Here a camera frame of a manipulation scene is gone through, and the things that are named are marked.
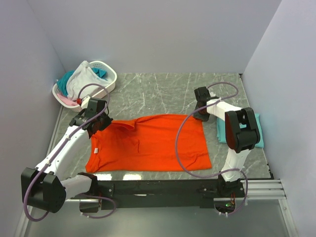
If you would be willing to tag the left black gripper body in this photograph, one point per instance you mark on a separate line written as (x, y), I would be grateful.
(105, 120)

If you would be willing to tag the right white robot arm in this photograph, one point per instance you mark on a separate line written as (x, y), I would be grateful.
(241, 134)

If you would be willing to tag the white t shirt in basket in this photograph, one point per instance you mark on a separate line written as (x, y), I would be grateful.
(82, 76)

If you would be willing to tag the aluminium frame rail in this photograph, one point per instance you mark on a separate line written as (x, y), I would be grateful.
(266, 190)

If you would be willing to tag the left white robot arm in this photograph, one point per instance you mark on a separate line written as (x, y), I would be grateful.
(43, 187)

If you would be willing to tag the white plastic laundry basket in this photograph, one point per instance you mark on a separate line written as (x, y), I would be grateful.
(82, 103)

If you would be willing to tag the teal t shirt in basket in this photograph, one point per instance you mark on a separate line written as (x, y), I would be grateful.
(62, 82)

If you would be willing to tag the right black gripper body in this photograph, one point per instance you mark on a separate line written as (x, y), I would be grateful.
(201, 115)

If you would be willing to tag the pink t shirt in basket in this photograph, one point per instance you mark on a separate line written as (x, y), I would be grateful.
(66, 101)

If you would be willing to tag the orange t shirt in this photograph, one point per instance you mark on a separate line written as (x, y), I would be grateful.
(160, 143)

